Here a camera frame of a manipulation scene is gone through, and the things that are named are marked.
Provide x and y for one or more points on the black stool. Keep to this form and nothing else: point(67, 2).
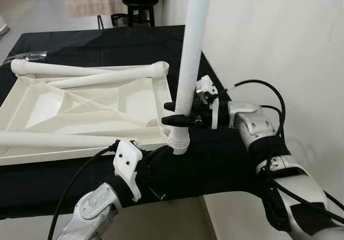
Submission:
point(141, 1)

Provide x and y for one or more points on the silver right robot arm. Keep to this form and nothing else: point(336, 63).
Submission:
point(252, 123)

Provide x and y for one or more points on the black tablecloth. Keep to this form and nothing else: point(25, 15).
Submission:
point(32, 189)

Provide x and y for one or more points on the beige cloth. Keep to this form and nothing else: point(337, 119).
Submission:
point(91, 1)

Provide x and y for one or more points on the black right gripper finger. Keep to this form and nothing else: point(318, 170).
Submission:
point(171, 107)
point(180, 121)

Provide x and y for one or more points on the white plastic children table top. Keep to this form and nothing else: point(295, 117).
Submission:
point(80, 108)

